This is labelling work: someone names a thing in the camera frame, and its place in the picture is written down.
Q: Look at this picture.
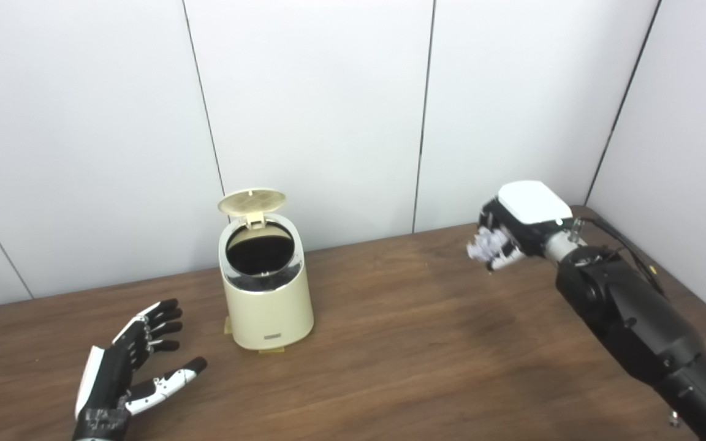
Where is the white paper ball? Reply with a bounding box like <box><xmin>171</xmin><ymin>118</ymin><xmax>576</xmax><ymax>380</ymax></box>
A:
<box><xmin>467</xmin><ymin>228</ymin><xmax>516</xmax><ymax>265</ymax></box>

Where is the cream-colored trash bin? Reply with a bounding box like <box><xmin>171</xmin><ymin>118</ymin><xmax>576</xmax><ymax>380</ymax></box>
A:
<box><xmin>217</xmin><ymin>188</ymin><xmax>315</xmax><ymax>352</ymax></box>

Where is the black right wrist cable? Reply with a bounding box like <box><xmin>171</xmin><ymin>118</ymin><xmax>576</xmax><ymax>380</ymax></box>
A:
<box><xmin>567</xmin><ymin>217</ymin><xmax>667</xmax><ymax>299</ymax></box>

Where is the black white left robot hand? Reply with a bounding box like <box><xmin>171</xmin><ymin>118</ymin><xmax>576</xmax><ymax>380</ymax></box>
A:
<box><xmin>73</xmin><ymin>299</ymin><xmax>208</xmax><ymax>440</ymax></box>

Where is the round cream bin lid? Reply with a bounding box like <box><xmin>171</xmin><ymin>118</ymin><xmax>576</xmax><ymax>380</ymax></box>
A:
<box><xmin>217</xmin><ymin>188</ymin><xmax>287</xmax><ymax>229</ymax></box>

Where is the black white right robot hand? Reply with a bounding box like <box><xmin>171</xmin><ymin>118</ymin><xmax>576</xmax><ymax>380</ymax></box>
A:
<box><xmin>477</xmin><ymin>180</ymin><xmax>574</xmax><ymax>273</ymax></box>

